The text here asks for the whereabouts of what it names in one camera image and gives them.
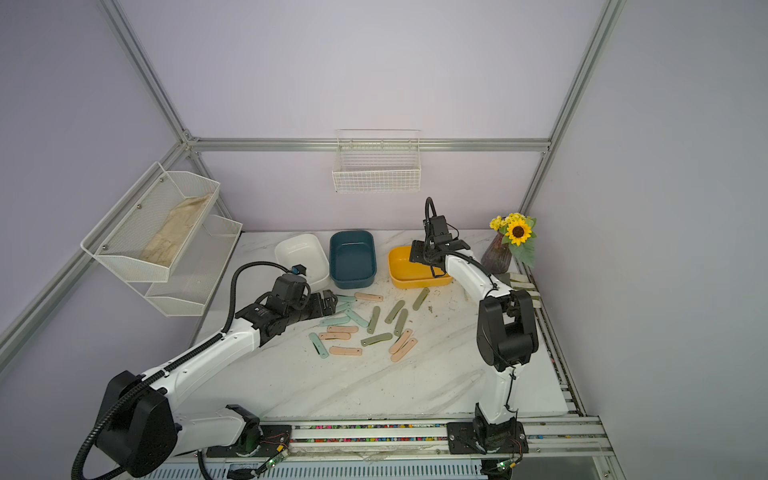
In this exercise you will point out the pink knife middle left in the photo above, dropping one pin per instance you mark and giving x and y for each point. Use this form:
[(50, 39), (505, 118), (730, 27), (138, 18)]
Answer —
[(344, 336)]

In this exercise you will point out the white mesh two-tier shelf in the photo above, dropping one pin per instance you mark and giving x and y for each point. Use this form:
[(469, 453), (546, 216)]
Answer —
[(186, 288)]

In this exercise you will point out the aluminium frame struts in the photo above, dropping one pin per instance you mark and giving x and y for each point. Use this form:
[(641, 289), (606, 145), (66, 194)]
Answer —
[(85, 119)]

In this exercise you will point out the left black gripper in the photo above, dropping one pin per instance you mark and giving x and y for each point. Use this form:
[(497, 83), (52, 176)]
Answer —
[(318, 310)]

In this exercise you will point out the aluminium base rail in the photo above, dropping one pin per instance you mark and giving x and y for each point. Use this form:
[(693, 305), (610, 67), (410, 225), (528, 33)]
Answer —
[(543, 437)]

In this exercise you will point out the purple glass vase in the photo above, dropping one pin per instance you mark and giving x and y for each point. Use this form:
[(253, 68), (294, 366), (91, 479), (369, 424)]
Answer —
[(497, 258)]

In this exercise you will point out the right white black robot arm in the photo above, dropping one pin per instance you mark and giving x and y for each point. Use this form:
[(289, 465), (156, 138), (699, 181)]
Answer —
[(506, 338)]

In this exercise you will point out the mint knife far left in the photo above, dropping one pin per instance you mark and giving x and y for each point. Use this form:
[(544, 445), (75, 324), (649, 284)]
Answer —
[(319, 346)]

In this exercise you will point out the mint knife short middle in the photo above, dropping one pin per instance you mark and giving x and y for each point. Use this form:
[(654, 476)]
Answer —
[(358, 319)]

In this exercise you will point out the white storage box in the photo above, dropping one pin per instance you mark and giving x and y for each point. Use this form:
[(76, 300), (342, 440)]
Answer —
[(306, 249)]

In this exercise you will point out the yellow sunflower bouquet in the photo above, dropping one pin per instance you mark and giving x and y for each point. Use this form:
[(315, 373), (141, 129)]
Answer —
[(520, 236)]

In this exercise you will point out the yellow storage box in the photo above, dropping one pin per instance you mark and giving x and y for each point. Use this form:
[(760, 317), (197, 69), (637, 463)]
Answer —
[(405, 274)]

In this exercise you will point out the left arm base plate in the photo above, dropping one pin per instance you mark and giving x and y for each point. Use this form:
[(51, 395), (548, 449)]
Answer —
[(260, 441)]

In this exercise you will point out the white wire wall basket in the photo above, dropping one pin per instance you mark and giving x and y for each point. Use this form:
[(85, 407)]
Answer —
[(377, 161)]

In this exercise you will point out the olive knife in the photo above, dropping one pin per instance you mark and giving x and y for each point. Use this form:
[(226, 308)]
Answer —
[(420, 299), (375, 315), (398, 306), (372, 340), (401, 322)]

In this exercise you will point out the white green work glove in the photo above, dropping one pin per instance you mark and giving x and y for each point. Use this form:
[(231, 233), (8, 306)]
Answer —
[(520, 282)]

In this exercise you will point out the pink knife right upper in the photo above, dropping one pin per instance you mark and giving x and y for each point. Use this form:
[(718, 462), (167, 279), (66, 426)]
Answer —
[(403, 339)]

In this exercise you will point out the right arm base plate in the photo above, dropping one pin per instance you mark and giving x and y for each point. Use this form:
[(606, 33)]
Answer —
[(477, 437)]

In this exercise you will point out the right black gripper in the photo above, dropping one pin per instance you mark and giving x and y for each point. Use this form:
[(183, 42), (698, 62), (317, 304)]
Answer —
[(427, 255)]

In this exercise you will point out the dark teal storage box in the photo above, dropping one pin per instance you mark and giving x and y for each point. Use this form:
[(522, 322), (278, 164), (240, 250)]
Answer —
[(353, 262)]

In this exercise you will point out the beige cloth in shelf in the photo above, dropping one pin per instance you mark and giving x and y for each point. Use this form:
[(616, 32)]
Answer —
[(167, 242)]

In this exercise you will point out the mint knife lower middle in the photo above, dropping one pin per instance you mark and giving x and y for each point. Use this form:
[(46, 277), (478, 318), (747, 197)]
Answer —
[(337, 321)]

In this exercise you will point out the pink knife upper left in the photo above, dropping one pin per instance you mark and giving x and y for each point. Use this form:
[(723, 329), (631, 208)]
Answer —
[(343, 329)]

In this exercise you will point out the mint knife upper middle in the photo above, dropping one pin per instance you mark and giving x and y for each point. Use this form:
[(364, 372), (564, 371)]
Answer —
[(343, 308)]

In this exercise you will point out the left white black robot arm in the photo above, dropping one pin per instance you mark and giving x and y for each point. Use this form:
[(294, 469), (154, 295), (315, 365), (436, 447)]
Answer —
[(138, 425)]

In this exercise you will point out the pink knife bottom left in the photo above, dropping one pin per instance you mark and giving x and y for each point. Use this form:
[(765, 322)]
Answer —
[(345, 351)]

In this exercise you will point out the pink knife top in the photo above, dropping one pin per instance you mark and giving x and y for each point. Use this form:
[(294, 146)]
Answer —
[(361, 296)]

